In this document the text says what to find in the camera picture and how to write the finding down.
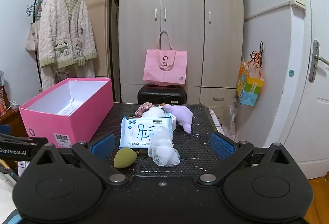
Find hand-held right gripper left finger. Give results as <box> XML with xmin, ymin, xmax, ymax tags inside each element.
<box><xmin>32</xmin><ymin>133</ymin><xmax>128</xmax><ymax>188</ymax></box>

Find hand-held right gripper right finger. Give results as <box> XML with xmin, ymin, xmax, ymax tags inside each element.
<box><xmin>197</xmin><ymin>132</ymin><xmax>296</xmax><ymax>188</ymax></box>

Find olive green makeup sponge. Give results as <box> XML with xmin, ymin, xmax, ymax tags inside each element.
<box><xmin>114</xmin><ymin>147</ymin><xmax>138</xmax><ymax>169</ymax></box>

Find white blue wet wipes pack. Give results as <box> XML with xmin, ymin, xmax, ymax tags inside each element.
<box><xmin>119</xmin><ymin>116</ymin><xmax>173</xmax><ymax>150</ymax></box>

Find pink cardboard box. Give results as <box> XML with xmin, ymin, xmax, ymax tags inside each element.
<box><xmin>19</xmin><ymin>78</ymin><xmax>114</xmax><ymax>149</ymax></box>

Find pink floral scrunchie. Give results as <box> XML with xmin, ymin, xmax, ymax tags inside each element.
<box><xmin>135</xmin><ymin>102</ymin><xmax>154</xmax><ymax>118</ymax></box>

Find clear plastic bag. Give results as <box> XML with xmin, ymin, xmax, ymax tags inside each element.
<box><xmin>147</xmin><ymin>125</ymin><xmax>180</xmax><ymax>167</ymax></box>

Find white soft cloth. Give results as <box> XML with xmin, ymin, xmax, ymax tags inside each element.
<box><xmin>141</xmin><ymin>106</ymin><xmax>166</xmax><ymax>119</ymax></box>

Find black honeycomb mat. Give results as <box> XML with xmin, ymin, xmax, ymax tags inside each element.
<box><xmin>91</xmin><ymin>102</ymin><xmax>227</xmax><ymax>178</ymax></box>

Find white striped board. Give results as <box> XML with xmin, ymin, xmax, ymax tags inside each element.
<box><xmin>208</xmin><ymin>108</ymin><xmax>225</xmax><ymax>137</ymax></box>

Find wooden bedside cabinet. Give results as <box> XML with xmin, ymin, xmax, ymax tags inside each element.
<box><xmin>0</xmin><ymin>107</ymin><xmax>27</xmax><ymax>138</ymax></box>

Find white plastic bag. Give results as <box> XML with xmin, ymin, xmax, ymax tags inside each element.
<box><xmin>227</xmin><ymin>97</ymin><xmax>241</xmax><ymax>140</ymax></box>

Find purple plush toy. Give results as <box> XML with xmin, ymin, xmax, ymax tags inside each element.
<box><xmin>162</xmin><ymin>104</ymin><xmax>194</xmax><ymax>134</ymax></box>

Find colourful paper gift bag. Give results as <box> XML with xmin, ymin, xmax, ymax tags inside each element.
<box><xmin>236</xmin><ymin>59</ymin><xmax>265</xmax><ymax>107</ymax></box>

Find black suitcase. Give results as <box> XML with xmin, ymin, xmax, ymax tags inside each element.
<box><xmin>137</xmin><ymin>84</ymin><xmax>187</xmax><ymax>105</ymax></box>

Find pink tote bag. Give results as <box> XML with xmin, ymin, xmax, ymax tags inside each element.
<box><xmin>143</xmin><ymin>30</ymin><xmax>188</xmax><ymax>86</ymax></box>

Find white door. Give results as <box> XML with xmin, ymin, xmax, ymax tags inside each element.
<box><xmin>280</xmin><ymin>0</ymin><xmax>329</xmax><ymax>180</ymax></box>

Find black clothes rack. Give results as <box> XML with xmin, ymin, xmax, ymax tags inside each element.
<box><xmin>30</xmin><ymin>0</ymin><xmax>115</xmax><ymax>102</ymax></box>

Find cream canvas tote bag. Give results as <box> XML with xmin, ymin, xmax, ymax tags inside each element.
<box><xmin>25</xmin><ymin>2</ymin><xmax>43</xmax><ymax>53</ymax></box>

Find white green fleece robe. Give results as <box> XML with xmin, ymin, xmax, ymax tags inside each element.
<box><xmin>38</xmin><ymin>0</ymin><xmax>97</xmax><ymax>91</ymax></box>

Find beige wooden wardrobe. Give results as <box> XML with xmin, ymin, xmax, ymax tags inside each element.
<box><xmin>118</xmin><ymin>0</ymin><xmax>244</xmax><ymax>124</ymax></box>

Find black wall hook straps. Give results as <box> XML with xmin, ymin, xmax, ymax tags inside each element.
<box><xmin>250</xmin><ymin>41</ymin><xmax>265</xmax><ymax>71</ymax></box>

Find metal door handle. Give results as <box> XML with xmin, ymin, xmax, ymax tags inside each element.
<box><xmin>308</xmin><ymin>40</ymin><xmax>329</xmax><ymax>82</ymax></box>

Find blue wire hangers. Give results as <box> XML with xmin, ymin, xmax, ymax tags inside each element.
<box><xmin>25</xmin><ymin>0</ymin><xmax>48</xmax><ymax>20</ymax></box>

